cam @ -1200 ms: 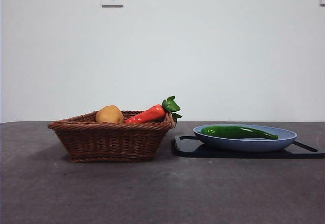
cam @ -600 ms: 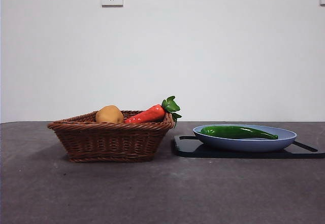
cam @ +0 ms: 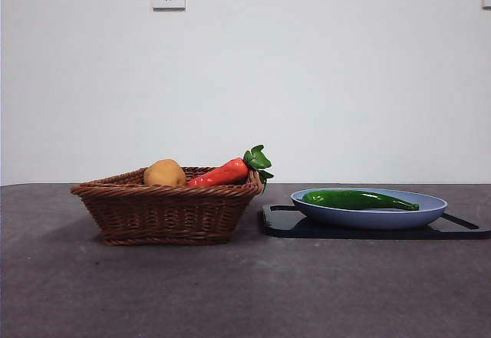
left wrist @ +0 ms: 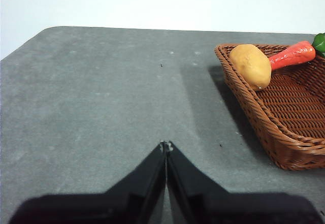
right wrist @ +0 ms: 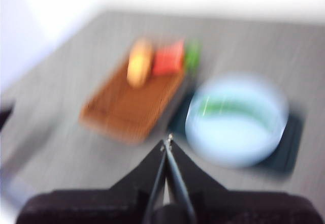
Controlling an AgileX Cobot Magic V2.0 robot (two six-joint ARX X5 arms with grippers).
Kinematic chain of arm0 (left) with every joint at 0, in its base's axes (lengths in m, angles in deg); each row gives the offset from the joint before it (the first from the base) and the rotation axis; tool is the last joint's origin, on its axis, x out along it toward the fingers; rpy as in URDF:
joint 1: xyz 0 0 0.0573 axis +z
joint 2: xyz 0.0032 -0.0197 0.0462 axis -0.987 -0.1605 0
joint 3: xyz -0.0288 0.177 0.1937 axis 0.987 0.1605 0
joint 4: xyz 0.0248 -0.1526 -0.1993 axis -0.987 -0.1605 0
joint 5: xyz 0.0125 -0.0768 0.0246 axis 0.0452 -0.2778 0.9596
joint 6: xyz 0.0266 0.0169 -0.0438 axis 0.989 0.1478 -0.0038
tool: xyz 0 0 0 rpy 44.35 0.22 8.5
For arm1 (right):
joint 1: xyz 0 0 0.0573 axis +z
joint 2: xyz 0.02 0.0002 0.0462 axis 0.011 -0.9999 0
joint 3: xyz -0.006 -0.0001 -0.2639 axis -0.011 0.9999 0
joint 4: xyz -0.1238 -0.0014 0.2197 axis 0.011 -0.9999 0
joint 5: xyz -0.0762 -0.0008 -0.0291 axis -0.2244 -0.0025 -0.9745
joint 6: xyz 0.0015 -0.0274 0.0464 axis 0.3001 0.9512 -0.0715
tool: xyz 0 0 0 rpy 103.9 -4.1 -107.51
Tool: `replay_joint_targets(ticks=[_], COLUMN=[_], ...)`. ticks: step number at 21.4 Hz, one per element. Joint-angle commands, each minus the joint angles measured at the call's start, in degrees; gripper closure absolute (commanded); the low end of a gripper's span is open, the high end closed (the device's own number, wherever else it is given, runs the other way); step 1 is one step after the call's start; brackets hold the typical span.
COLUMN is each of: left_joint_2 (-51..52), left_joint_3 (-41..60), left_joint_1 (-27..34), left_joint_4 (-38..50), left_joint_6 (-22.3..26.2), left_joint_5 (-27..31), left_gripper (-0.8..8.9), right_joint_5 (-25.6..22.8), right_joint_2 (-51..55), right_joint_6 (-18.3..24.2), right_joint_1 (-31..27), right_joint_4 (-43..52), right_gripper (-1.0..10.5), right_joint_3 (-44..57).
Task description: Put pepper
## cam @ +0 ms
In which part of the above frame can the green pepper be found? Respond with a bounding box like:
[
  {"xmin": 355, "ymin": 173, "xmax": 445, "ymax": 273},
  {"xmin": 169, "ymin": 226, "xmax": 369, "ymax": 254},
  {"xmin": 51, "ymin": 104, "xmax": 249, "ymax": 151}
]
[{"xmin": 302, "ymin": 189, "xmax": 420, "ymax": 212}]

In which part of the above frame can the pale blue round plate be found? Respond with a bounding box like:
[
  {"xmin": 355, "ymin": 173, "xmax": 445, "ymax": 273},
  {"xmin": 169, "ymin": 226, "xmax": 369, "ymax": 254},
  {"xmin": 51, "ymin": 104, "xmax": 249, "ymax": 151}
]
[{"xmin": 290, "ymin": 188, "xmax": 449, "ymax": 231}]

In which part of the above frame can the orange carrot with green leaves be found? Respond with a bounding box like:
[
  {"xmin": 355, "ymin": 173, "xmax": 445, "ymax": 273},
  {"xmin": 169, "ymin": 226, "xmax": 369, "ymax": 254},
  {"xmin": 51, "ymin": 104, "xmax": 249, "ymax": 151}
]
[{"xmin": 186, "ymin": 145, "xmax": 275, "ymax": 188}]

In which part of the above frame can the black rectangular tray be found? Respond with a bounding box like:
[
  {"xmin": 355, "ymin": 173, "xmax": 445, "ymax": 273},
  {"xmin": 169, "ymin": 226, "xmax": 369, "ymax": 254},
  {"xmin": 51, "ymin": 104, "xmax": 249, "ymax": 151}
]
[{"xmin": 262, "ymin": 203, "xmax": 491, "ymax": 240}]

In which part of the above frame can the yellow-brown potato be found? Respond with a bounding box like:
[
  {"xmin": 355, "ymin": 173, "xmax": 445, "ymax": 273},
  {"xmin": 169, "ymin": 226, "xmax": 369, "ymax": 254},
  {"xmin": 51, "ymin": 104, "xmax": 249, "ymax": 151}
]
[{"xmin": 143, "ymin": 159, "xmax": 188, "ymax": 186}]

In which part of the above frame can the brown wicker basket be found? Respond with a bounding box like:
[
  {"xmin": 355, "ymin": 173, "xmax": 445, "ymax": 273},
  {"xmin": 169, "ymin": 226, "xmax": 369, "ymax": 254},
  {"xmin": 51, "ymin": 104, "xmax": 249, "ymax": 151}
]
[{"xmin": 70, "ymin": 166, "xmax": 266, "ymax": 246}]

